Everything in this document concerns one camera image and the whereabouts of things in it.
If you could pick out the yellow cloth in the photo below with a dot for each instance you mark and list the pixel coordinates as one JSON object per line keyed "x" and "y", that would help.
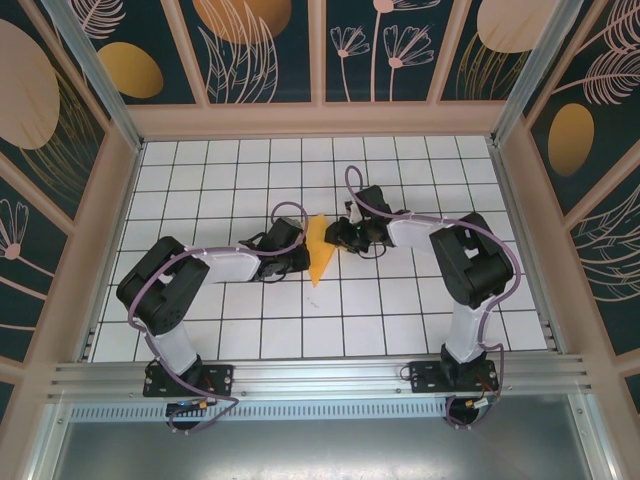
{"x": 320, "y": 255}

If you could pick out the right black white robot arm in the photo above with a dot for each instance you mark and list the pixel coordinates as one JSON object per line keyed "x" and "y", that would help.
{"x": 475, "y": 275}

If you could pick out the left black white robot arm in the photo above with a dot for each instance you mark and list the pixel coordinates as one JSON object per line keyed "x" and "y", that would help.
{"x": 160, "y": 285}

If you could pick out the grey metal sheet panel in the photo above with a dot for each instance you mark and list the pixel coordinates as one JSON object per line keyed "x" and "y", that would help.
{"x": 320, "y": 450}

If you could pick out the dark panel with leaf drawings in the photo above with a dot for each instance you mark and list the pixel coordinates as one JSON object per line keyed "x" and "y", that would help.
{"x": 240, "y": 75}

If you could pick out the dark panel with beige circle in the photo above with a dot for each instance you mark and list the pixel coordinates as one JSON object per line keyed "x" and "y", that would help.
{"x": 480, "y": 75}

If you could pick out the dark panel with flower drawings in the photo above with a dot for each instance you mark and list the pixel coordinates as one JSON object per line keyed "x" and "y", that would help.
{"x": 400, "y": 30}

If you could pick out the dark panel with orange oval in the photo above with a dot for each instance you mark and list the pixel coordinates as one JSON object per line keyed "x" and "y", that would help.
{"x": 130, "y": 70}

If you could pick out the dark panel with pink leaves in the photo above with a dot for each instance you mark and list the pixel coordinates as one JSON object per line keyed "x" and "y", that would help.
{"x": 610, "y": 270}

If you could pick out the dark panel with fern and oval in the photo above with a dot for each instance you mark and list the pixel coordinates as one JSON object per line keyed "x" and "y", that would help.
{"x": 600, "y": 150}

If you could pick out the dark panel with single flower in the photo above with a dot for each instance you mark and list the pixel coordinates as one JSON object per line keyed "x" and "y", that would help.
{"x": 25, "y": 280}

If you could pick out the dark panel with gold fern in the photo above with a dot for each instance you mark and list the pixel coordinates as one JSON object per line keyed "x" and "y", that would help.
{"x": 30, "y": 100}

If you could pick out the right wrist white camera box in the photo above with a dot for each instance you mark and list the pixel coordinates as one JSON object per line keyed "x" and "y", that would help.
{"x": 354, "y": 215}

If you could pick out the aluminium mounting rail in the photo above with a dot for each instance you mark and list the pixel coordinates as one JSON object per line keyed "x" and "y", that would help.
{"x": 320, "y": 375}

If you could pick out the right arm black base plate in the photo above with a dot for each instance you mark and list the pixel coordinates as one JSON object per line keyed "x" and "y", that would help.
{"x": 425, "y": 377}

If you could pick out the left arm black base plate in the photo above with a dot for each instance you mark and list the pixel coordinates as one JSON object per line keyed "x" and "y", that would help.
{"x": 220, "y": 380}

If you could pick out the aluminium side rail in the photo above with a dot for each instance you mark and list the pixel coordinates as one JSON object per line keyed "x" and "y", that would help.
{"x": 513, "y": 200}

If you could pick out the aluminium corner post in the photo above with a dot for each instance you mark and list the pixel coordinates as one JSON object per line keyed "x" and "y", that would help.
{"x": 535, "y": 75}
{"x": 102, "y": 80}

